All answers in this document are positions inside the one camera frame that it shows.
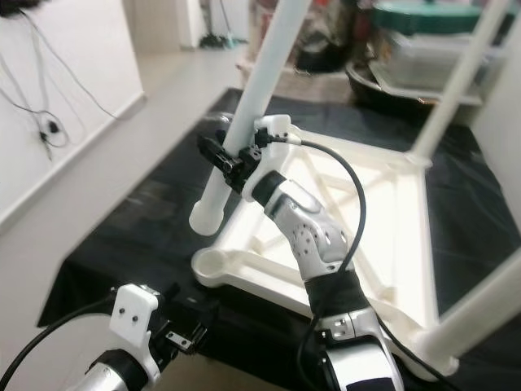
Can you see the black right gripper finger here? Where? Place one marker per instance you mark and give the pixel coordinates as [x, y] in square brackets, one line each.
[216, 152]

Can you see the white plastic children table top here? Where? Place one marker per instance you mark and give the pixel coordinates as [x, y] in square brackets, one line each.
[260, 261]

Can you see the clear tape patch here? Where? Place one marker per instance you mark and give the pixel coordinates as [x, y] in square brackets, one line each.
[155, 205]

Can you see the black tablecloth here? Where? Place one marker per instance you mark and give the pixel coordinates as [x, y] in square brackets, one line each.
[130, 252]

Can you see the black floor gadget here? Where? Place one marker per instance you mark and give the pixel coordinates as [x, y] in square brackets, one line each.
[217, 39]

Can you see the beige patterned cloth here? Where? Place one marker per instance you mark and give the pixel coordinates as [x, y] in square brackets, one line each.
[326, 81]

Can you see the black round pan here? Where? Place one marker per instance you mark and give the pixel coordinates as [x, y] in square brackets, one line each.
[370, 94]

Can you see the black power adapter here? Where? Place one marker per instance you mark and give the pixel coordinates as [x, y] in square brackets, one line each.
[51, 127]

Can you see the clear plastic storage box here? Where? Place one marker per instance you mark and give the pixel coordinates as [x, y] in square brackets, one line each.
[431, 61]

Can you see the green round pot lid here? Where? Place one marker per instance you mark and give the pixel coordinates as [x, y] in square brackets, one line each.
[427, 16]

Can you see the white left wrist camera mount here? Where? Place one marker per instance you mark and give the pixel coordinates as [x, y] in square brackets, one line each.
[134, 318]

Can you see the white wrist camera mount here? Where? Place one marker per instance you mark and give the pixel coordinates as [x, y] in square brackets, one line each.
[277, 130]
[134, 318]

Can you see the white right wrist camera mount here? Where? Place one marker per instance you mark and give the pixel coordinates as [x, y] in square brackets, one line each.
[277, 130]

